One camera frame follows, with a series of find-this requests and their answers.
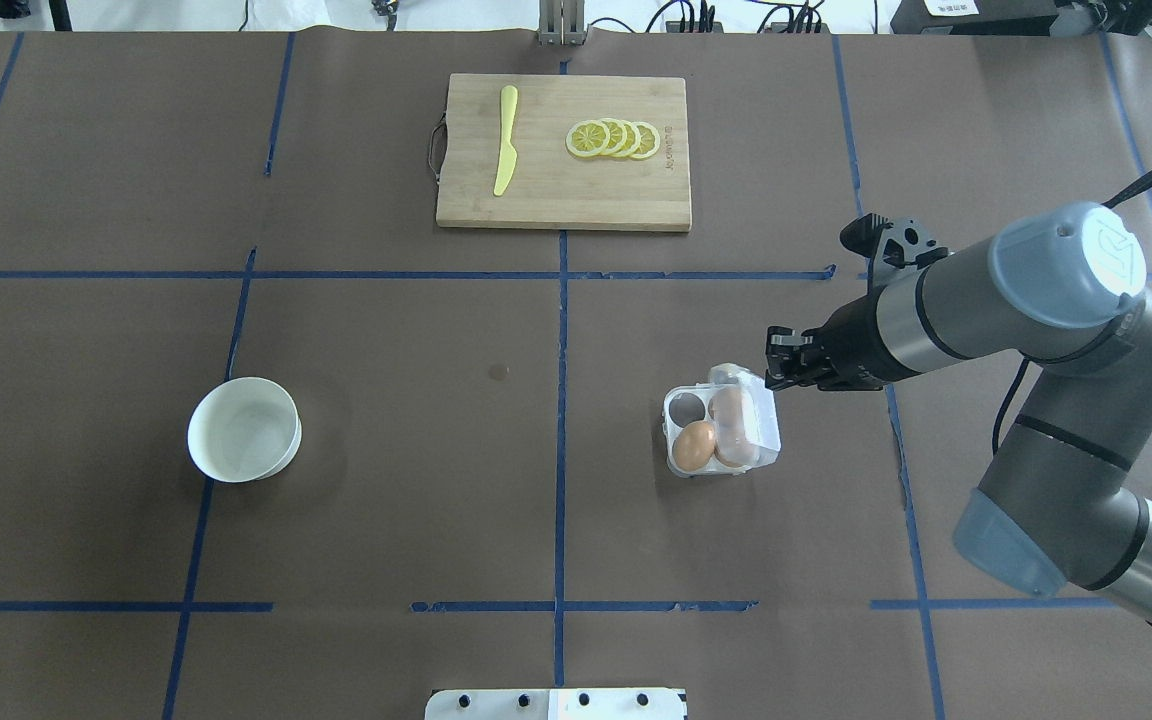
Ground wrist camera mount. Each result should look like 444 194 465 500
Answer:
838 213 954 295

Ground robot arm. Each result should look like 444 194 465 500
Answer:
765 200 1152 626

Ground white bowl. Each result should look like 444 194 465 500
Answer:
185 377 303 484

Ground aluminium frame post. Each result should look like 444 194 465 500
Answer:
538 0 588 46

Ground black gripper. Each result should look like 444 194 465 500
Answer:
764 300 887 392

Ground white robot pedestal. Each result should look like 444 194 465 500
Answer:
424 687 689 719

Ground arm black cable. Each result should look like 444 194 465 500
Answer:
991 150 1152 461

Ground clear plastic egg box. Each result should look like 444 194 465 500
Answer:
660 363 782 478

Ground wooden cutting board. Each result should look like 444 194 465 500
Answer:
435 73 692 233

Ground brown egg from bowl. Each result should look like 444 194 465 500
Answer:
670 420 717 473

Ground lemon slices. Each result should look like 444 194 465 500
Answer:
564 118 664 161

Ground brown egg in box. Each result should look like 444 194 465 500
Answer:
708 384 746 429
714 427 760 468

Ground yellow plastic knife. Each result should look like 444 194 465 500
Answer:
493 85 518 197

